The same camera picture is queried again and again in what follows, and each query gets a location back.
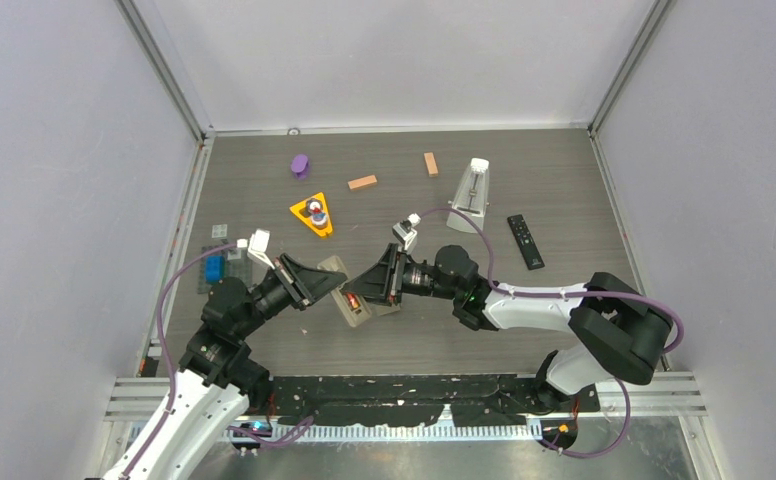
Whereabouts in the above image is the small clear grey tile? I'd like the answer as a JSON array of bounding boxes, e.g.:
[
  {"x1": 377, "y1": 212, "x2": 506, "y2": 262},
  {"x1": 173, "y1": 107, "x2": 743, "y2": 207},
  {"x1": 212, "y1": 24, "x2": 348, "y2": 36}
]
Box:
[{"x1": 211, "y1": 224, "x2": 228, "y2": 239}]

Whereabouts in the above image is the grey building plate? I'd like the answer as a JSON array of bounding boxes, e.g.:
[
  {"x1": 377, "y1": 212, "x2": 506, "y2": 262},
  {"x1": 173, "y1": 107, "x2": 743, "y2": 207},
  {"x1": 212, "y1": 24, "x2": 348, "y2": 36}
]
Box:
[{"x1": 196, "y1": 250, "x2": 253, "y2": 295}]

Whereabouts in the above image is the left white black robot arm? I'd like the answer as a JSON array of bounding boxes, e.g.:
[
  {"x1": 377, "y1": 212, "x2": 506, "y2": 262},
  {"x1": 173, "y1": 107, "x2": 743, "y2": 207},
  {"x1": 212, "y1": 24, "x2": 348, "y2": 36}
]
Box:
[{"x1": 104, "y1": 254, "x2": 347, "y2": 479}]

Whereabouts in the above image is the blue building brick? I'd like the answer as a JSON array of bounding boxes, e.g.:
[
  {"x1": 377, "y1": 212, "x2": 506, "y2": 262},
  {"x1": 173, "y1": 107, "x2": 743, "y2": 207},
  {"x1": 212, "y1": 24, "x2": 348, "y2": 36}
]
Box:
[{"x1": 204, "y1": 255, "x2": 226, "y2": 285}]

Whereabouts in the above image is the black remote control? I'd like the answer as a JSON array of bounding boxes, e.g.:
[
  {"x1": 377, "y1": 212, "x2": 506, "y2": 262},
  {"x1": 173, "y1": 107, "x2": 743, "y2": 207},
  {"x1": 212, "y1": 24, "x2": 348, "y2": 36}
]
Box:
[{"x1": 507, "y1": 214, "x2": 545, "y2": 270}]

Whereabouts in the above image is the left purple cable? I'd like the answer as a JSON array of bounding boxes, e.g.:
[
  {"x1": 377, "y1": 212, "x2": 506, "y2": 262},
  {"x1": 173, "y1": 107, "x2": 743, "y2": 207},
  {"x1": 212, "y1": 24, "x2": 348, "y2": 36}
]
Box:
[{"x1": 119, "y1": 241, "x2": 247, "y2": 480}]

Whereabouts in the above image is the purple plastic cap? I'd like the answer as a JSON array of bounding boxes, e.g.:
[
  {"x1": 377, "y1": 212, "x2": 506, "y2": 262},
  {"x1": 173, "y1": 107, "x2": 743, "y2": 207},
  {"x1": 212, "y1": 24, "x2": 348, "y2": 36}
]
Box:
[{"x1": 290, "y1": 154, "x2": 310, "y2": 180}]

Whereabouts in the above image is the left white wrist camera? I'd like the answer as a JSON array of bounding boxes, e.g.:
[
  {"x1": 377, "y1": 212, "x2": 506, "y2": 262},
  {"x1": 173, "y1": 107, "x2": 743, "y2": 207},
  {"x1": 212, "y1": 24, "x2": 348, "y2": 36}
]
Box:
[{"x1": 235, "y1": 229, "x2": 275, "y2": 270}]

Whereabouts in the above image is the yellow triangular toy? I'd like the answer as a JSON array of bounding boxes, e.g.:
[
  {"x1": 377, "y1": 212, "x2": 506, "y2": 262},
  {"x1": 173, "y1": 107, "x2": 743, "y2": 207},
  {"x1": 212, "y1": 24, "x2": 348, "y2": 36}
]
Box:
[{"x1": 289, "y1": 192, "x2": 334, "y2": 238}]

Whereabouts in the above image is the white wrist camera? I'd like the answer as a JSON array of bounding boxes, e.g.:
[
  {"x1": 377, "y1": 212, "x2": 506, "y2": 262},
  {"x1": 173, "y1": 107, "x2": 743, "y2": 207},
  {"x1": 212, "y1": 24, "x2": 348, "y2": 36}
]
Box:
[
  {"x1": 392, "y1": 213, "x2": 421, "y2": 253},
  {"x1": 235, "y1": 229, "x2": 275, "y2": 270}
]

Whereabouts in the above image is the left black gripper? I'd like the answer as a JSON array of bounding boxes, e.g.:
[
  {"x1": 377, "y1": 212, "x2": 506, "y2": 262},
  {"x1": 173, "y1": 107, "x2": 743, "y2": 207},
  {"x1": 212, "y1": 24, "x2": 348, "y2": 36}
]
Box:
[{"x1": 236, "y1": 252, "x2": 346, "y2": 338}]

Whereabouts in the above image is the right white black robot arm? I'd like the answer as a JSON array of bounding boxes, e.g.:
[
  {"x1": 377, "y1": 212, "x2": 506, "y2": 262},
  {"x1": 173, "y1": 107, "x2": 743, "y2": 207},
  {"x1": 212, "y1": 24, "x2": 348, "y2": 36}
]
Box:
[{"x1": 342, "y1": 243, "x2": 672, "y2": 411}]

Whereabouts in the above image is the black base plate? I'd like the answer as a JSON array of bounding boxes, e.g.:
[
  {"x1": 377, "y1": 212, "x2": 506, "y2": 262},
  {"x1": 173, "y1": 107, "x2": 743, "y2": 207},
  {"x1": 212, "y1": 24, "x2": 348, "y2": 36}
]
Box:
[{"x1": 250, "y1": 374, "x2": 600, "y2": 427}]

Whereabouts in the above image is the orange AAA battery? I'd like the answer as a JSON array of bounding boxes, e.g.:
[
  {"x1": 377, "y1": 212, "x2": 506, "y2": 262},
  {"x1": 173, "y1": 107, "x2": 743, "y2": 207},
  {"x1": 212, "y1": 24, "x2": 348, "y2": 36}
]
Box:
[{"x1": 345, "y1": 293, "x2": 361, "y2": 312}]

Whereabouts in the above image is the white printed card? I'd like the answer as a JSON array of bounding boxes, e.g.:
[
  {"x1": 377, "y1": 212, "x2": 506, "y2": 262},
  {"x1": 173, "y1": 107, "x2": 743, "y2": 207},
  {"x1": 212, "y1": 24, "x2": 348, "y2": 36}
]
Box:
[{"x1": 317, "y1": 255, "x2": 373, "y2": 328}]

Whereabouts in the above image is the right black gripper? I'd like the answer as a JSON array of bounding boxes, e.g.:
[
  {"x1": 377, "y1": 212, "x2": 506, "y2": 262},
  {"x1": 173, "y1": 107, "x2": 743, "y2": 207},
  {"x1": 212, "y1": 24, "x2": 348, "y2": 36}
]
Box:
[{"x1": 344, "y1": 245, "x2": 461, "y2": 309}]

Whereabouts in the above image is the beige remote battery cover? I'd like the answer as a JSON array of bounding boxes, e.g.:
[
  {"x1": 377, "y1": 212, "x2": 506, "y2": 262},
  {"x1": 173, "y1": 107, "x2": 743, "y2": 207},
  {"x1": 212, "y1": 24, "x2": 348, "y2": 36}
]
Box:
[{"x1": 372, "y1": 305, "x2": 401, "y2": 317}]

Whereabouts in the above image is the white metronome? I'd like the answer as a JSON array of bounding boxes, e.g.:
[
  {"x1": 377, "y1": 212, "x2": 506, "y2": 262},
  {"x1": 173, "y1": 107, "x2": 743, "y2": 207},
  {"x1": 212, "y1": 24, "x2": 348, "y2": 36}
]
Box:
[{"x1": 446, "y1": 158, "x2": 490, "y2": 233}]

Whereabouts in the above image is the upright orange wooden block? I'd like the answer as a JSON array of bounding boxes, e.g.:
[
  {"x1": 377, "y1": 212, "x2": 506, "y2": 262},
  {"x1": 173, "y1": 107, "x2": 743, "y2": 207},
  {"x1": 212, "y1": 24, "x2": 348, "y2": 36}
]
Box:
[{"x1": 423, "y1": 152, "x2": 439, "y2": 177}]

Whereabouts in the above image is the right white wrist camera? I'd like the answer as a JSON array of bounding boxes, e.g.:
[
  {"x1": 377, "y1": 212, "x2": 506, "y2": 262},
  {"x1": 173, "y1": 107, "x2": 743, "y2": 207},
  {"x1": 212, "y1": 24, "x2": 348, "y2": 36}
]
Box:
[{"x1": 392, "y1": 213, "x2": 421, "y2": 253}]

